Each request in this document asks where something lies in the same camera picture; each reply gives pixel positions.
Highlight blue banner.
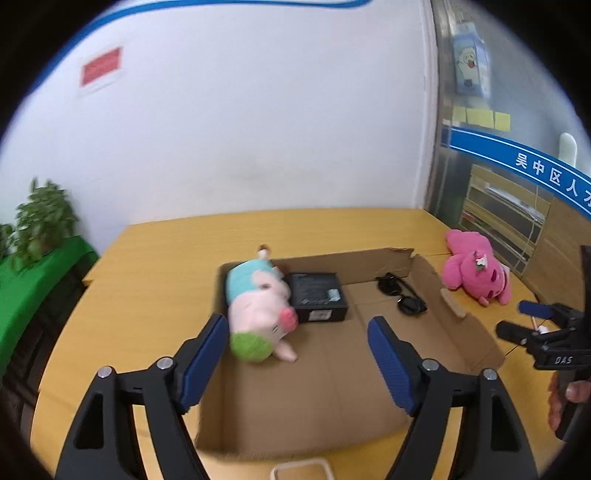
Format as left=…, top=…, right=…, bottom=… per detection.
left=448, top=126, right=591, bottom=215

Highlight white plastic frame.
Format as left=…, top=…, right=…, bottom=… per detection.
left=270, top=458, right=333, bottom=480

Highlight shelf cabinet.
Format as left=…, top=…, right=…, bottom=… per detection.
left=459, top=164, right=552, bottom=278

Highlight black sunglasses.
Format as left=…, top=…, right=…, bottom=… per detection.
left=375, top=272, right=428, bottom=317

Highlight glass partition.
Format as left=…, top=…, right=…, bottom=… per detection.
left=425, top=0, right=591, bottom=301

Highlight pig plush toy teal hood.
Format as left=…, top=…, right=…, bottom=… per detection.
left=225, top=244, right=299, bottom=365

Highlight wooden desk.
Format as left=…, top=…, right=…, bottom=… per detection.
left=30, top=208, right=591, bottom=480

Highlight cardboard box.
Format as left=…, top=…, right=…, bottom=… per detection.
left=195, top=247, right=507, bottom=462

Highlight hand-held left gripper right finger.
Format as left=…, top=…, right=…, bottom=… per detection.
left=367, top=316, right=539, bottom=480

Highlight green potted plant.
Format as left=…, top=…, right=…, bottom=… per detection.
left=0, top=178, right=79, bottom=273

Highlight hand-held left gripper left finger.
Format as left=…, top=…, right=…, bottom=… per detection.
left=55, top=313, right=230, bottom=480

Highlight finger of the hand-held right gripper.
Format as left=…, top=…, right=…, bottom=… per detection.
left=496, top=320, right=555, bottom=357
left=518, top=300, right=583, bottom=343

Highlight black box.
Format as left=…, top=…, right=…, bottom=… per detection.
left=283, top=271, right=349, bottom=324

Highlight cartoon poster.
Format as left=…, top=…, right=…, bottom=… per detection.
left=450, top=21, right=491, bottom=97

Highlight person's right hand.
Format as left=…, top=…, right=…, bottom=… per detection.
left=549, top=373, right=591, bottom=432

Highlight pink plush toy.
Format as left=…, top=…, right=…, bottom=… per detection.
left=441, top=229, right=513, bottom=308

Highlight red wall sign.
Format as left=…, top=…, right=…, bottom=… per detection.
left=76, top=45, right=125, bottom=99

